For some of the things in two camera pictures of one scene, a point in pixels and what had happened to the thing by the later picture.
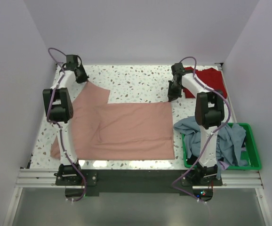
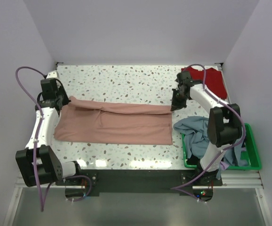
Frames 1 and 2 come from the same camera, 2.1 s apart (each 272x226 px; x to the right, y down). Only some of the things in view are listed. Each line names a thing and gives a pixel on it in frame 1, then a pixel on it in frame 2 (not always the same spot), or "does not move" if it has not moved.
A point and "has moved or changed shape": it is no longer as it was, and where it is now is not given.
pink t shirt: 100,130 has moved or changed shape
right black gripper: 172,95 -> 175,104
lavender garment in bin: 223,165 does not move
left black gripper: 85,76 -> 61,88
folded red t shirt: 212,77 does not move
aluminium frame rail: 232,179 does not move
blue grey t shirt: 230,141 does not move
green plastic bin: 254,163 does not move
